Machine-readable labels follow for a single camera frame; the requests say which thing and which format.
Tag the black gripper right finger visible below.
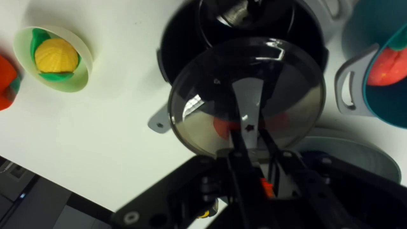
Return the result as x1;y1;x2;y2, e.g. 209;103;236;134
256;120;361;229

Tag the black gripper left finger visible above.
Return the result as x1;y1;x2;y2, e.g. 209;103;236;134
228;80;271;229

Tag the dark transparent pot lid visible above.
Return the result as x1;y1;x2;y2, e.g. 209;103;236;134
168;37;326;157

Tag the blue toy pot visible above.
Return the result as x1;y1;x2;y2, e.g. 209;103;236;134
335;26;407;129

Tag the red toy tomato in pot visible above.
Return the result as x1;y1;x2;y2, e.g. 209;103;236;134
368;48;407;87

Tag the black toy pot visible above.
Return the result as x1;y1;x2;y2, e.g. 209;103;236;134
157;0;331;87

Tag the grey round plate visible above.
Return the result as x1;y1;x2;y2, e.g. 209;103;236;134
293;129;402;183

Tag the small bowl with yellow toy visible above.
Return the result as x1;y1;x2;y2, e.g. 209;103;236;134
13;26;93;93

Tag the red toy apple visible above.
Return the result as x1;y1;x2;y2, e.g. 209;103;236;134
0;56;21;111

